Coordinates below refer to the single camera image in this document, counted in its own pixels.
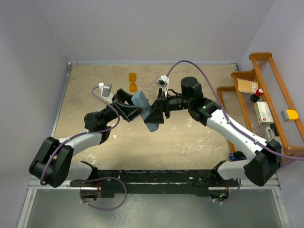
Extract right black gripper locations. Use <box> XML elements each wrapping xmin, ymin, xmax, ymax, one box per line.
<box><xmin>144</xmin><ymin>87</ymin><xmax>192</xmax><ymax>123</ymax></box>

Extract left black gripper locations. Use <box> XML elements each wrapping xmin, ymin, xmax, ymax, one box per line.
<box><xmin>101</xmin><ymin>89</ymin><xmax>148</xmax><ymax>124</ymax></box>

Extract blue-grey glasses case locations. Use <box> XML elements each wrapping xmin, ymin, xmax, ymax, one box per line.
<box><xmin>131</xmin><ymin>90</ymin><xmax>160</xmax><ymax>132</ymax></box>

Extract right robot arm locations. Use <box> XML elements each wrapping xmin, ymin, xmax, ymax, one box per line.
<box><xmin>142</xmin><ymin>77</ymin><xmax>282</xmax><ymax>186</ymax></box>

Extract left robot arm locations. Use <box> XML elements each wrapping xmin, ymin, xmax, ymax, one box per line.
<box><xmin>29</xmin><ymin>89</ymin><xmax>147</xmax><ymax>188</ymax></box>

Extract orange sunglasses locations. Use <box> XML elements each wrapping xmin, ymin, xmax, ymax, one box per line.
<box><xmin>129</xmin><ymin>72</ymin><xmax>138</xmax><ymax>92</ymax></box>

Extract blue black tool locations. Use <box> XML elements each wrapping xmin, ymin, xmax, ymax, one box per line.
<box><xmin>228</xmin><ymin>151</ymin><xmax>246</xmax><ymax>161</ymax></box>

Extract brown cardboard envelope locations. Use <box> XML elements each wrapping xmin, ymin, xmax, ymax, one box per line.
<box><xmin>237</xmin><ymin>78</ymin><xmax>258</xmax><ymax>94</ymax></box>

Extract wooden tiered rack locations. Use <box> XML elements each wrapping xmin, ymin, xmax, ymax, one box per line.
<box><xmin>217</xmin><ymin>52</ymin><xmax>304</xmax><ymax>164</ymax></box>

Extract red black bottle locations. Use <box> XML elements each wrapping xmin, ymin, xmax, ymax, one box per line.
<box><xmin>250</xmin><ymin>88</ymin><xmax>264</xmax><ymax>103</ymax></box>

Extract white red box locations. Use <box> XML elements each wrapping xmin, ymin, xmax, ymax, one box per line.
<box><xmin>254</xmin><ymin>102</ymin><xmax>274</xmax><ymax>125</ymax></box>

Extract white black stapler device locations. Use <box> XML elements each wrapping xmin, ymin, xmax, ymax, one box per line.
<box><xmin>265</xmin><ymin>123</ymin><xmax>281</xmax><ymax>143</ymax></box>

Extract yellow grey sponge block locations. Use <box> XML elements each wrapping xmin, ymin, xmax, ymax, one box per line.
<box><xmin>281</xmin><ymin>109</ymin><xmax>299</xmax><ymax>121</ymax></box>

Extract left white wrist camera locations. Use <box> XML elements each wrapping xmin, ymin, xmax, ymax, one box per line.
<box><xmin>98</xmin><ymin>83</ymin><xmax>114</xmax><ymax>99</ymax></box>

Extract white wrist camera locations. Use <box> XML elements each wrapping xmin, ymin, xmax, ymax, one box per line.
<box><xmin>155</xmin><ymin>75</ymin><xmax>169</xmax><ymax>89</ymax></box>
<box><xmin>98</xmin><ymin>83</ymin><xmax>114</xmax><ymax>99</ymax></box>

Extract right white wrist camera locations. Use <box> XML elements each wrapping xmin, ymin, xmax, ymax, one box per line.
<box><xmin>155</xmin><ymin>75</ymin><xmax>169</xmax><ymax>89</ymax></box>

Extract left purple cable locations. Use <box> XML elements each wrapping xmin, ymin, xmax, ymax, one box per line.
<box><xmin>39</xmin><ymin>85</ymin><xmax>128</xmax><ymax>211</ymax></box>

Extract purple cable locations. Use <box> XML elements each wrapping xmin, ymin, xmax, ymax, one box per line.
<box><xmin>39</xmin><ymin>85</ymin><xmax>128</xmax><ymax>211</ymax></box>
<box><xmin>165</xmin><ymin>60</ymin><xmax>304</xmax><ymax>205</ymax></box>

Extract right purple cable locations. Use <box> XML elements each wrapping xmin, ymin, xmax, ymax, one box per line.
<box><xmin>165</xmin><ymin>60</ymin><xmax>304</xmax><ymax>205</ymax></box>

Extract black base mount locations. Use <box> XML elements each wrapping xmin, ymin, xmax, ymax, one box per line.
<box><xmin>71</xmin><ymin>165</ymin><xmax>239</xmax><ymax>198</ymax></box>

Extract aluminium frame rail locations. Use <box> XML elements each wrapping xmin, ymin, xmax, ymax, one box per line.
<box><xmin>28</xmin><ymin>170</ymin><xmax>280</xmax><ymax>189</ymax></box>

